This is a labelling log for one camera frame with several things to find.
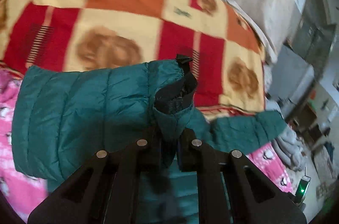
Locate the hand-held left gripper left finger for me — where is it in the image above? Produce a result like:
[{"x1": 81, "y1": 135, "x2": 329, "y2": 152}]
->
[{"x1": 27, "y1": 129, "x2": 163, "y2": 224}]

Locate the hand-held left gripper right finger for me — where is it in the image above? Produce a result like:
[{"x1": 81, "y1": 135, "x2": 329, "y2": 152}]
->
[{"x1": 177, "y1": 129, "x2": 308, "y2": 224}]

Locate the green puffer jacket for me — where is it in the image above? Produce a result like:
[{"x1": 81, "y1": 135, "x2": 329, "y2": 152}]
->
[{"x1": 12, "y1": 54, "x2": 288, "y2": 224}]

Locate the grey cloth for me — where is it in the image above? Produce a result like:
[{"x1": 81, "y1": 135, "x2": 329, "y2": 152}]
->
[{"x1": 265, "y1": 99, "x2": 305, "y2": 173}]

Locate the red yellow floral blanket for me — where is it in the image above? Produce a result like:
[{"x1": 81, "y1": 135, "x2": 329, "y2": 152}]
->
[{"x1": 0, "y1": 0, "x2": 267, "y2": 120}]

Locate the pink penguin print blanket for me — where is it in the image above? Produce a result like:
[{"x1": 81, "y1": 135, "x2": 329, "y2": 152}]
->
[{"x1": 0, "y1": 68, "x2": 294, "y2": 216}]

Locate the grey metal cabinet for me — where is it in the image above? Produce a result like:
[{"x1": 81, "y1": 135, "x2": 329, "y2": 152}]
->
[{"x1": 289, "y1": 16, "x2": 337, "y2": 72}]

